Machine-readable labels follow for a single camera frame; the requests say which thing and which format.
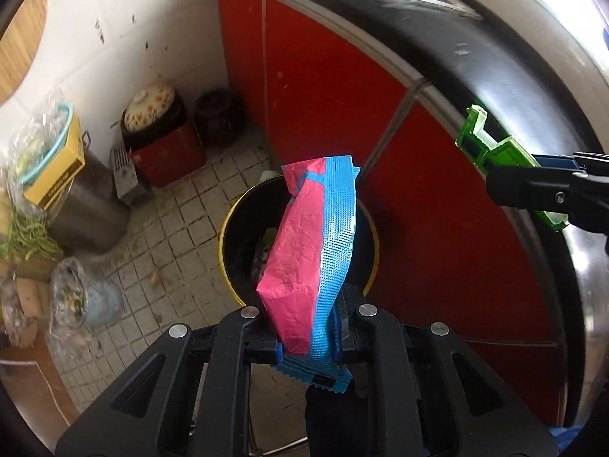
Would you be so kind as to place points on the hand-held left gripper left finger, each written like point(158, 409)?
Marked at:
point(233, 342)

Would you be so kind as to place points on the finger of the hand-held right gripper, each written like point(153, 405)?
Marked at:
point(556, 162)
point(533, 188)

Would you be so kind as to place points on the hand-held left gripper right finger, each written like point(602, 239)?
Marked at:
point(380, 342)

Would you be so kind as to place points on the green plastic clip piece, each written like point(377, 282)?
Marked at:
point(480, 145)

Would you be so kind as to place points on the black bin with yellow rim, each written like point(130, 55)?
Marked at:
point(242, 247)

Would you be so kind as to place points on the pink and blue wrapper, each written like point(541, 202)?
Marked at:
point(295, 266)

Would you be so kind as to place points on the plastic bag of scraps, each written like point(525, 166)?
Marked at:
point(76, 295)

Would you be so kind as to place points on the steel stockpot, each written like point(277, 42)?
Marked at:
point(90, 214)

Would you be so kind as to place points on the red box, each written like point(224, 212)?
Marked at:
point(171, 159)

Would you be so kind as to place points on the small grey crate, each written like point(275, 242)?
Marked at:
point(126, 176)

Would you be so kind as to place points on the dark brown jar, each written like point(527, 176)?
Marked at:
point(219, 119)

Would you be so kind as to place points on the dark pot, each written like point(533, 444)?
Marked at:
point(142, 135)

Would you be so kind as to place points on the green beans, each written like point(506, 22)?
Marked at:
point(26, 238)

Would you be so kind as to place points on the yellow cardboard box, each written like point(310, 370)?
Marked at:
point(57, 171)

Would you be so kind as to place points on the patterned pot lid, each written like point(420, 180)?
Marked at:
point(147, 104)

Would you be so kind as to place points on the light blue basket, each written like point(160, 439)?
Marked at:
point(45, 162)

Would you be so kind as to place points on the round wooden board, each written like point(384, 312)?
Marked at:
point(19, 43)

